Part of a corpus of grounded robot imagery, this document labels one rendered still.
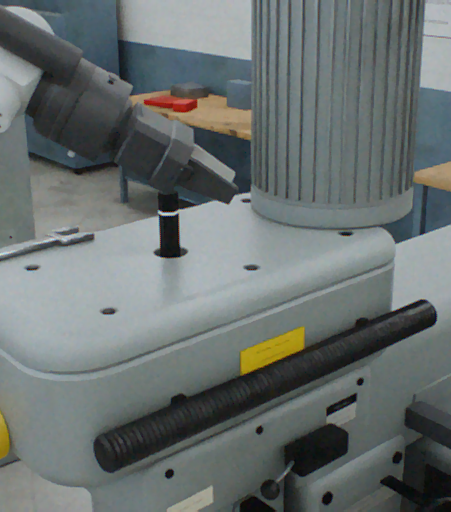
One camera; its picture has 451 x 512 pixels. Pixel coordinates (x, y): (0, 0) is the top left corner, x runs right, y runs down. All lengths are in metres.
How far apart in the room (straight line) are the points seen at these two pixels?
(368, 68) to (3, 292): 0.45
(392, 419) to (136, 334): 0.47
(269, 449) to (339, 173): 0.32
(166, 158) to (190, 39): 6.90
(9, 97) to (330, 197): 0.37
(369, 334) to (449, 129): 4.98
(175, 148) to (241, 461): 0.34
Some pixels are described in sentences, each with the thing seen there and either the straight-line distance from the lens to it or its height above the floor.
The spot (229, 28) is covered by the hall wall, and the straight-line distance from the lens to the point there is 7.33.
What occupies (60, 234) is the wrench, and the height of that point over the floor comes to 1.89.
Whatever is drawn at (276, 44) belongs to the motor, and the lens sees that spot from 0.99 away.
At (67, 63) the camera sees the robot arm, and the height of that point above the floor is 2.10.
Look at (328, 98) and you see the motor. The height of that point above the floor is 2.04.
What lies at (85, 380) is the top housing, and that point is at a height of 1.85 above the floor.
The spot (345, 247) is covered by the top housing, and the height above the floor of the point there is 1.89.
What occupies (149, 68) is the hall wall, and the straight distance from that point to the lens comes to 8.27.
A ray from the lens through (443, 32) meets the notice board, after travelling 5.88.
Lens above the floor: 2.22
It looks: 21 degrees down
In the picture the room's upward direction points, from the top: 1 degrees counter-clockwise
